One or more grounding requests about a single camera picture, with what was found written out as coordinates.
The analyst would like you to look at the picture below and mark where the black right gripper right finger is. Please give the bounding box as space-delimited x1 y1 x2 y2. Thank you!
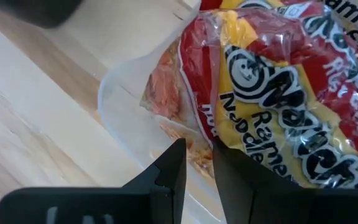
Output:
212 139 329 224

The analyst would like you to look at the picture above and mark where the clear plastic bin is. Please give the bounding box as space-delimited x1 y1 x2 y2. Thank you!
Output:
97 0 229 224

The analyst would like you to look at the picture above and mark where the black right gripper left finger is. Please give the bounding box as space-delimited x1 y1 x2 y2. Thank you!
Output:
121 138 188 224

